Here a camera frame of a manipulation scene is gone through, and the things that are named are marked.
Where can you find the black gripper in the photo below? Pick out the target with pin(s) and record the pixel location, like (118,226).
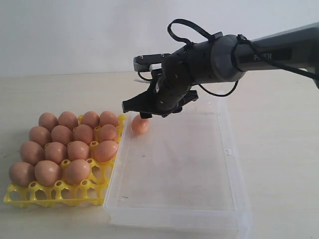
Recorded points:
(168,93)

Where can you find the brown egg placed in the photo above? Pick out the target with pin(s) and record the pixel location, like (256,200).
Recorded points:
(48,121)
(83,133)
(69,120)
(108,117)
(40,135)
(62,134)
(90,119)

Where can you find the brown egg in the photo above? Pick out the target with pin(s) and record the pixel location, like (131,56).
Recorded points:
(47,172)
(105,151)
(107,132)
(21,174)
(31,152)
(78,150)
(56,152)
(76,171)

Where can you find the yellow plastic egg tray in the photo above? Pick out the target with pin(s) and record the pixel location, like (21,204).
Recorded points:
(91,190)

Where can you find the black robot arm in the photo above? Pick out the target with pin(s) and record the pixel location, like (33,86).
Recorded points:
(219,59)

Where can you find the clear plastic container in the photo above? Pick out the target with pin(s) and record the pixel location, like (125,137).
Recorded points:
(183,173)

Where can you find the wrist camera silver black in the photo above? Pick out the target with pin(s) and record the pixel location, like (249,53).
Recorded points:
(142,63)

